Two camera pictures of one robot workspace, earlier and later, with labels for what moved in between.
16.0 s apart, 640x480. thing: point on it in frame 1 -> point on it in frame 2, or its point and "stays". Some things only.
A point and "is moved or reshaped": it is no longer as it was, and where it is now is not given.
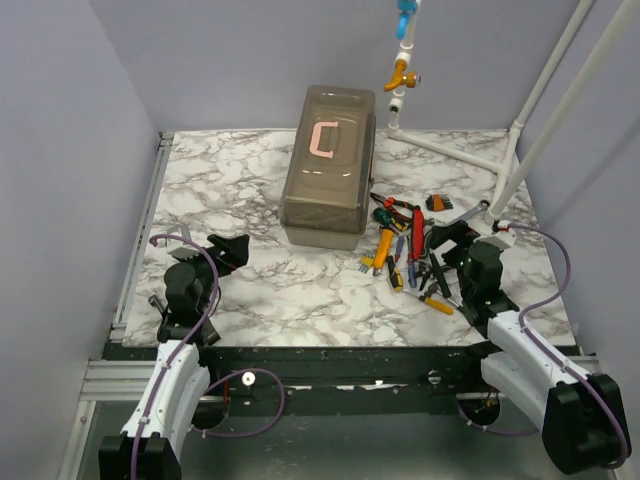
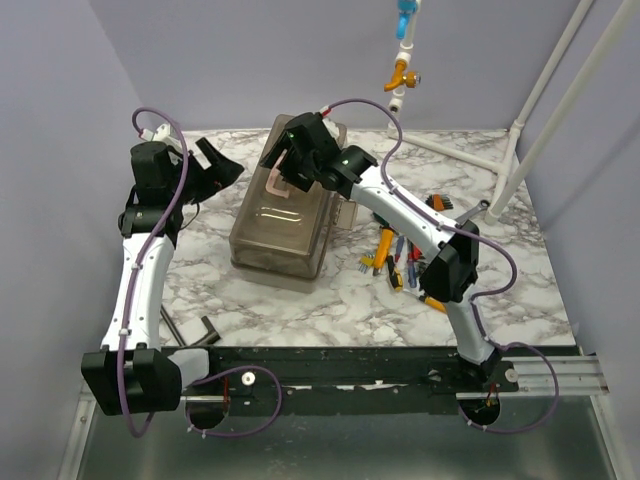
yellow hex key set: [366, 261] stays
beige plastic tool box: [326, 201] is moved or reshaped
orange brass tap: [409, 79] stays
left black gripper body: [226, 262] -> [202, 183]
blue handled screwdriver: [412, 275] stays
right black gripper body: [463, 235] -> [299, 172]
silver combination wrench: [483, 205] stays
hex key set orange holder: [438, 203] stays
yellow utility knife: [386, 241] stays
